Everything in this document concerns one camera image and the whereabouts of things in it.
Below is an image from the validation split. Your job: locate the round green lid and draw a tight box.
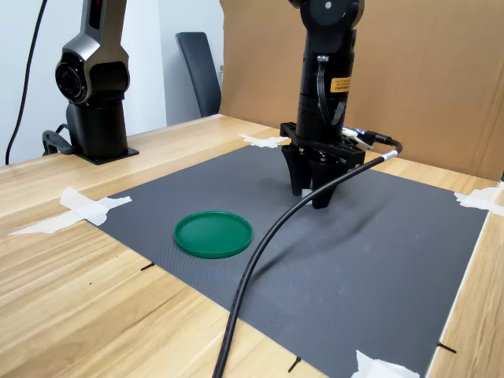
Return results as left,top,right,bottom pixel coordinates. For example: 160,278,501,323
173,210,253,260

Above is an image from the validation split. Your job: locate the dark grey mat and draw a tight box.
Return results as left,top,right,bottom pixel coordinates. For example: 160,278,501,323
84,144,490,378

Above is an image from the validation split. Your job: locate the large brown cardboard partition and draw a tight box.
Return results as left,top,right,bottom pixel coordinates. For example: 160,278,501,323
219,0,504,183

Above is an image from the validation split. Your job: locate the dark grey chair back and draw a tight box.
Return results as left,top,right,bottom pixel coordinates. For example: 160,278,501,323
175,31,222,118

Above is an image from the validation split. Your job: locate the white camera box with board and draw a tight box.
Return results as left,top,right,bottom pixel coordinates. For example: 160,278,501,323
341,125,373,150

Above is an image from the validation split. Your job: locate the thick black camera cable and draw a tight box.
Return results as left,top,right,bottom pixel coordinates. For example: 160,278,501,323
211,132,403,378

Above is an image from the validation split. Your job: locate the black base cable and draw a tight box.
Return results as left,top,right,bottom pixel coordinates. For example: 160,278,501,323
42,123,76,157

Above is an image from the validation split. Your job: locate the thin black hanging cable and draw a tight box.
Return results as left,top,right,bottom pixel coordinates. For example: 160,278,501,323
5,0,49,166

